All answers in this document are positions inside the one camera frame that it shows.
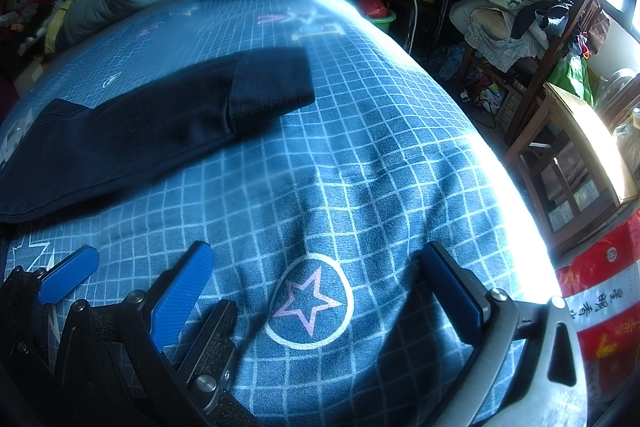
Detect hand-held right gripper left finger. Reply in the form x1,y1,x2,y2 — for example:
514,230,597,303
50,241,236,427

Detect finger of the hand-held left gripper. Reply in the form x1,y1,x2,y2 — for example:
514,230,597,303
177,299,239,410
0,245,101,358

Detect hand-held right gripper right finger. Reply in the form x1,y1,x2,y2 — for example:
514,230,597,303
420,241,587,427

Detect dark navy pants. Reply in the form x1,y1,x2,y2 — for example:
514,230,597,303
0,47,317,226

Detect red and white sack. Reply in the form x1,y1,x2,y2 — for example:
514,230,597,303
555,211,640,363

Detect blue grid bed sheet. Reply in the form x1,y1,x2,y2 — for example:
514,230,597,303
0,0,588,427

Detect light wooden stool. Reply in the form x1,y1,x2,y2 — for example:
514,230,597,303
505,82,640,254

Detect green plastic bag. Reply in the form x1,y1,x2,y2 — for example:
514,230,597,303
546,52,597,108

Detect yellow cloth strip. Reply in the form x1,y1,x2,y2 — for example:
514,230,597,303
44,0,70,55

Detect dark wooden chair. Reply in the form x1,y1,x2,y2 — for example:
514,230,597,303
459,0,612,148

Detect green plastic basin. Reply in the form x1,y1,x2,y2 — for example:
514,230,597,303
361,9,397,38

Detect black cloth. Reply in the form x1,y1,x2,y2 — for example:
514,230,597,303
511,2,572,40

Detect white cable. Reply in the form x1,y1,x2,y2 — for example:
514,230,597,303
397,0,422,54

